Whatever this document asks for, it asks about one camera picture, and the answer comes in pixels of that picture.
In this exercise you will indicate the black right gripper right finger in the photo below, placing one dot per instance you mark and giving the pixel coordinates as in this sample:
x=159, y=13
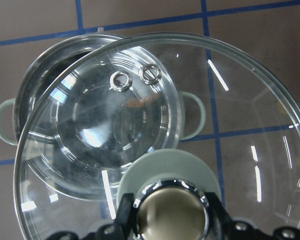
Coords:
x=220, y=222

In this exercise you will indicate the glass pot lid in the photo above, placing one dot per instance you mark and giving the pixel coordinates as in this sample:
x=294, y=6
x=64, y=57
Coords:
x=248, y=153

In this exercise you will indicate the pale green cooking pot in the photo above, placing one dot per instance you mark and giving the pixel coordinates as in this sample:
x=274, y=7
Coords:
x=91, y=103

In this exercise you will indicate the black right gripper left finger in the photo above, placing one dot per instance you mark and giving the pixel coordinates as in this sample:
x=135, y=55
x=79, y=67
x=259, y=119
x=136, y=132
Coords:
x=125, y=222

